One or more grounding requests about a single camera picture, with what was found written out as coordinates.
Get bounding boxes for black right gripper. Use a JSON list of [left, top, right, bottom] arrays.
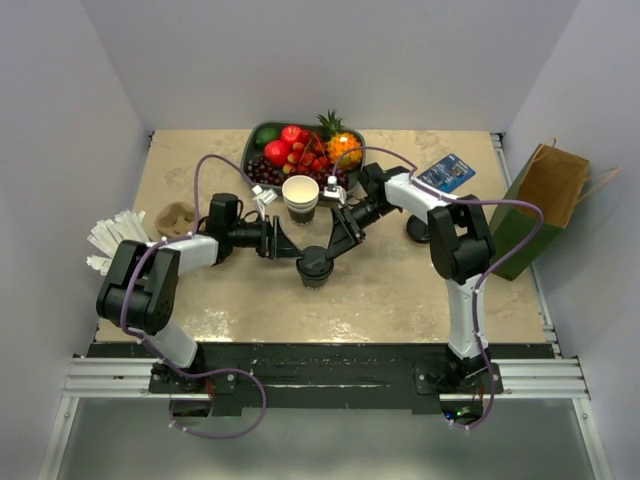
[[327, 199, 397, 259]]

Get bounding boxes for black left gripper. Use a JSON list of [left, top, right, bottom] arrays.
[[228, 215, 303, 260]]

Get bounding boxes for black plastic cup lid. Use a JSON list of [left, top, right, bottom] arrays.
[[296, 246, 334, 279]]

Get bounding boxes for black paper coffee cup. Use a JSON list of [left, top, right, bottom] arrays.
[[299, 270, 331, 289]]

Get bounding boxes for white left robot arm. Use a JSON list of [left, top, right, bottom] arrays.
[[96, 193, 301, 392]]

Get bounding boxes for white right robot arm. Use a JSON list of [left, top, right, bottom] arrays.
[[325, 163, 495, 393]]

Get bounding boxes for stack of paper cups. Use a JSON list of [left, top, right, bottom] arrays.
[[281, 175, 320, 225]]

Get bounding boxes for stack of black lids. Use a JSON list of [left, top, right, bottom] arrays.
[[406, 215, 430, 244]]

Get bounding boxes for red lychee bunch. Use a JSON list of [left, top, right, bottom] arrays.
[[282, 140, 331, 175]]

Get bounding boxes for dark purple grape bunch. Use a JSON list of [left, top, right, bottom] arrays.
[[244, 155, 285, 186]]

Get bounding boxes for orange pineapple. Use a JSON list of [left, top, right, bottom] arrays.
[[316, 110, 363, 171]]

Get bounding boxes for red apple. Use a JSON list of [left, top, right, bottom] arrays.
[[263, 139, 291, 168], [280, 125, 310, 146]]

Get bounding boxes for stack of pulp carriers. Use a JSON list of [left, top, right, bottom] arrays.
[[154, 202, 195, 238]]

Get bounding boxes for green lime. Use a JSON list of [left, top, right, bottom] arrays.
[[255, 126, 280, 149]]

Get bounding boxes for blue card packet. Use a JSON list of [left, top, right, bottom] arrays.
[[418, 153, 476, 193]]

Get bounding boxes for dark grey fruit tray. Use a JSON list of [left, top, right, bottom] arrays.
[[241, 121, 365, 193]]

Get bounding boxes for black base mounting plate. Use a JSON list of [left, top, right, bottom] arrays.
[[74, 343, 554, 416]]

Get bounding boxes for white wrapped straws bundle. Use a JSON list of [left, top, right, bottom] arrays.
[[86, 210, 149, 276]]

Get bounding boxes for brown and green paper bag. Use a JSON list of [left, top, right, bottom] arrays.
[[489, 138, 619, 281]]

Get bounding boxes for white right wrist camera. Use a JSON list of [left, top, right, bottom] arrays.
[[323, 175, 347, 205]]

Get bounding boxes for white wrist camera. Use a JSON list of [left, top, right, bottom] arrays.
[[252, 185, 278, 219], [323, 175, 347, 205]]

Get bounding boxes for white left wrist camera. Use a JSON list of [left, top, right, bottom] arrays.
[[252, 185, 278, 219]]

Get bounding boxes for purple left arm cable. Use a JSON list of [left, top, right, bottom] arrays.
[[118, 153, 268, 441]]

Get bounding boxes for aluminium frame rail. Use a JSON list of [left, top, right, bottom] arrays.
[[62, 356, 592, 401]]

